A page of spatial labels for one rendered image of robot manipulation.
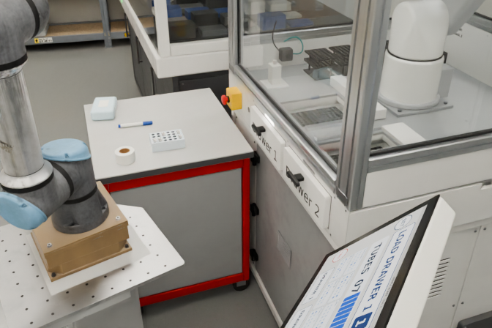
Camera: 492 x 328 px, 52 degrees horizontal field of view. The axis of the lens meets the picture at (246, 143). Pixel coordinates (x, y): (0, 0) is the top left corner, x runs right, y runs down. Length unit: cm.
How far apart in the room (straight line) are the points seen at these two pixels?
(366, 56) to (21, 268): 105
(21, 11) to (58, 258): 64
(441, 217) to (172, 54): 171
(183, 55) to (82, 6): 348
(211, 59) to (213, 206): 79
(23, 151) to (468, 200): 116
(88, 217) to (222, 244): 86
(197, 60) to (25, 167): 140
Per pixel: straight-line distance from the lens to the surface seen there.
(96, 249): 144
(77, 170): 133
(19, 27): 108
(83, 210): 139
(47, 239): 143
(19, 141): 117
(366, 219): 137
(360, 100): 116
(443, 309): 187
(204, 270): 220
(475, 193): 156
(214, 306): 234
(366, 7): 111
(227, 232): 210
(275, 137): 165
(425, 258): 85
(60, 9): 585
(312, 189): 145
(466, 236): 168
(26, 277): 150
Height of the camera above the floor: 173
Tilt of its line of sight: 30 degrees down
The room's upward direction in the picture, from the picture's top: straight up
